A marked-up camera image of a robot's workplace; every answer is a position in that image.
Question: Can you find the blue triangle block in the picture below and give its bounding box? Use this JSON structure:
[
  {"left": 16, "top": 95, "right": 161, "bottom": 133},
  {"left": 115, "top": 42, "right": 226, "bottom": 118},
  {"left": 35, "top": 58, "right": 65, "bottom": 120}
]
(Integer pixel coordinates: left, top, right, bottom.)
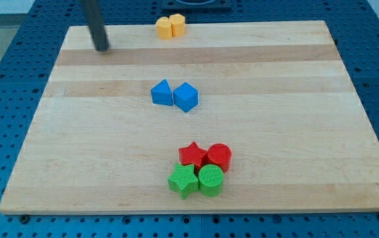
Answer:
[{"left": 151, "top": 79, "right": 173, "bottom": 106}]

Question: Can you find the light wooden board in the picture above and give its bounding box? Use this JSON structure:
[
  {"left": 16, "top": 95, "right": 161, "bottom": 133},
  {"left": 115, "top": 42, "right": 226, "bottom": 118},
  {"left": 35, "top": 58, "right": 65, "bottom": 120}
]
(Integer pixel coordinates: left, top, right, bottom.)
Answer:
[{"left": 0, "top": 20, "right": 379, "bottom": 215}]

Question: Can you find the yellow heart block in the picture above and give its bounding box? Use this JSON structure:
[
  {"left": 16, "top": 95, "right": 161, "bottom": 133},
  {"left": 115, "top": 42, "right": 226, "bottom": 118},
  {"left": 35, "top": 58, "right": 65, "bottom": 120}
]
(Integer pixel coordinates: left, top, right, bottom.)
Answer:
[{"left": 155, "top": 17, "right": 173, "bottom": 40}]

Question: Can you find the green star block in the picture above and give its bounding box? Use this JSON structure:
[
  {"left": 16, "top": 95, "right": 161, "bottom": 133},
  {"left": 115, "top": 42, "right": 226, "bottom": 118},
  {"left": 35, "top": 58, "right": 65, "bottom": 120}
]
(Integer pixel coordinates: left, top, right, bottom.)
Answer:
[{"left": 167, "top": 163, "right": 199, "bottom": 200}]

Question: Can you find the red star block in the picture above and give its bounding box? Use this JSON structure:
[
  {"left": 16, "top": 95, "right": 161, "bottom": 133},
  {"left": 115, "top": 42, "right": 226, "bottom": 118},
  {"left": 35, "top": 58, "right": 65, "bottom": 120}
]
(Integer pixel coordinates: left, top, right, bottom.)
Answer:
[{"left": 178, "top": 141, "right": 207, "bottom": 175}]

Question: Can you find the yellow hexagon block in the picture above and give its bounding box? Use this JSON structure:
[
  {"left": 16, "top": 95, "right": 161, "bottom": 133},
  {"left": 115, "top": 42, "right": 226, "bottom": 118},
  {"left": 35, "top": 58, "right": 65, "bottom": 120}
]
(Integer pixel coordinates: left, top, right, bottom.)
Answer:
[{"left": 169, "top": 13, "right": 186, "bottom": 37}]

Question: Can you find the blue cube block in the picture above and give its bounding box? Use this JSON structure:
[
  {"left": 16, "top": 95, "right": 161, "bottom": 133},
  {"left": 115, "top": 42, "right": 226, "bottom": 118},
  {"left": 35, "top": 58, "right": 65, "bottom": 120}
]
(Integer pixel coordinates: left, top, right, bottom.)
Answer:
[{"left": 173, "top": 83, "right": 198, "bottom": 112}]

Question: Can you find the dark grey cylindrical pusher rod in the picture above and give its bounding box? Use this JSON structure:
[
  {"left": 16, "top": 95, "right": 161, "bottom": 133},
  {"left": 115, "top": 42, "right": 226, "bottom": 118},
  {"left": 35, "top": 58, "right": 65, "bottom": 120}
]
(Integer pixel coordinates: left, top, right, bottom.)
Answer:
[{"left": 81, "top": 0, "right": 110, "bottom": 52}]

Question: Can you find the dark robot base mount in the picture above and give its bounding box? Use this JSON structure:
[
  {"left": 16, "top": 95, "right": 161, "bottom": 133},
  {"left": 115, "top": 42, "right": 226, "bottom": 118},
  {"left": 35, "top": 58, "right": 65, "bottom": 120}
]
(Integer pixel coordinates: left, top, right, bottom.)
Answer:
[{"left": 161, "top": 0, "right": 232, "bottom": 10}]

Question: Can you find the red cylinder block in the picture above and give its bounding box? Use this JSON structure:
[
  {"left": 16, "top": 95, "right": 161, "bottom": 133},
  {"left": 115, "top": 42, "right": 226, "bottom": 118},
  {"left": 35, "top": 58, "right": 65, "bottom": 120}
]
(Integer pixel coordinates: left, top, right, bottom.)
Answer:
[{"left": 206, "top": 143, "right": 232, "bottom": 173}]

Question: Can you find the green cylinder block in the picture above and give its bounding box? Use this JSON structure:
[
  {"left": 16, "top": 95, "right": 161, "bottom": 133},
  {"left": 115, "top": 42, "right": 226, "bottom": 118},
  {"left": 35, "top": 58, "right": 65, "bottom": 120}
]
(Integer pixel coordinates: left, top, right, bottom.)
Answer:
[{"left": 198, "top": 164, "right": 224, "bottom": 197}]

